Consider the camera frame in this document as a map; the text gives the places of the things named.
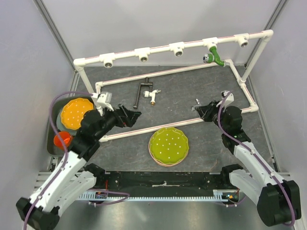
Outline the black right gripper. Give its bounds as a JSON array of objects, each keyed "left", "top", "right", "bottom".
[{"left": 195, "top": 100, "right": 228, "bottom": 133}]

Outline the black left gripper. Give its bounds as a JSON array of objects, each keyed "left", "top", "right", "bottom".
[{"left": 95, "top": 103, "right": 142, "bottom": 140}]

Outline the chrome metal faucet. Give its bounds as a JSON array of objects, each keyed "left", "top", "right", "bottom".
[{"left": 191, "top": 98, "right": 201, "bottom": 111}]

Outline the white PVC pipe frame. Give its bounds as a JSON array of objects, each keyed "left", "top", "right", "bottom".
[{"left": 73, "top": 29, "right": 274, "bottom": 143}]

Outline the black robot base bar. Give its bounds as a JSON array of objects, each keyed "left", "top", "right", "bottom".
[{"left": 84, "top": 163, "right": 243, "bottom": 191}]

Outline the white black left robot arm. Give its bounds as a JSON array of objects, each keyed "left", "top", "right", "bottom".
[{"left": 16, "top": 104, "right": 141, "bottom": 230}]

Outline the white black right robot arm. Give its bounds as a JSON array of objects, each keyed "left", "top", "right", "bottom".
[{"left": 193, "top": 101, "right": 301, "bottom": 227}]

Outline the white plastic faucet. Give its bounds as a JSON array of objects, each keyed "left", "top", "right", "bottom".
[{"left": 143, "top": 90, "right": 161, "bottom": 106}]

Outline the dark grey lever faucet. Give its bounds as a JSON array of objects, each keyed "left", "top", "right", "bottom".
[{"left": 133, "top": 77, "right": 154, "bottom": 109}]

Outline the green dotted plate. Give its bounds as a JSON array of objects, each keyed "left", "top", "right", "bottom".
[{"left": 148, "top": 127, "right": 189, "bottom": 167}]

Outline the pink rimmed plate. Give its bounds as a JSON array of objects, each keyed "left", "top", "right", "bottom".
[{"left": 149, "top": 141, "right": 189, "bottom": 167}]

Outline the green plastic faucet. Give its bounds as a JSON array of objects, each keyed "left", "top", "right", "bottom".
[{"left": 203, "top": 46, "right": 226, "bottom": 67}]

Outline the orange dotted plate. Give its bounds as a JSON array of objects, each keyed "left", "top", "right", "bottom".
[{"left": 60, "top": 98, "right": 94, "bottom": 130}]

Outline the orange plastic cup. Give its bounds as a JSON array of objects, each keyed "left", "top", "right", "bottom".
[{"left": 53, "top": 131, "right": 73, "bottom": 150}]

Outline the grey plate under orange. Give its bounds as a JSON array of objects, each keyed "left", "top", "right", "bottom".
[{"left": 56, "top": 113, "right": 77, "bottom": 135}]

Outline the dark grey tray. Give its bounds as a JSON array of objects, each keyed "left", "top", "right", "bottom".
[{"left": 46, "top": 95, "right": 93, "bottom": 157}]

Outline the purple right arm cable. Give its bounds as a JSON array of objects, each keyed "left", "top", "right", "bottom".
[{"left": 217, "top": 91, "right": 297, "bottom": 227}]

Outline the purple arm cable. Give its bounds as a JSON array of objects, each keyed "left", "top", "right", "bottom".
[
  {"left": 217, "top": 91, "right": 297, "bottom": 227},
  {"left": 23, "top": 91, "right": 94, "bottom": 230}
]

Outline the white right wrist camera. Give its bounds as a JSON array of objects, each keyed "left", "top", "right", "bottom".
[{"left": 216, "top": 91, "right": 234, "bottom": 107}]

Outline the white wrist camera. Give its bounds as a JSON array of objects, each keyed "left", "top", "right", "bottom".
[
  {"left": 91, "top": 92, "right": 114, "bottom": 111},
  {"left": 216, "top": 91, "right": 234, "bottom": 107}
]

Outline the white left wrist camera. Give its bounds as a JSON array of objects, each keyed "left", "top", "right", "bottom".
[{"left": 91, "top": 92, "right": 114, "bottom": 111}]

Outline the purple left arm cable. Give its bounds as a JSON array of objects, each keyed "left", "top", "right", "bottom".
[{"left": 23, "top": 91, "right": 94, "bottom": 230}]

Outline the grey cable duct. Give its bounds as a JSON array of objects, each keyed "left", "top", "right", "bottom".
[{"left": 76, "top": 190, "right": 239, "bottom": 203}]

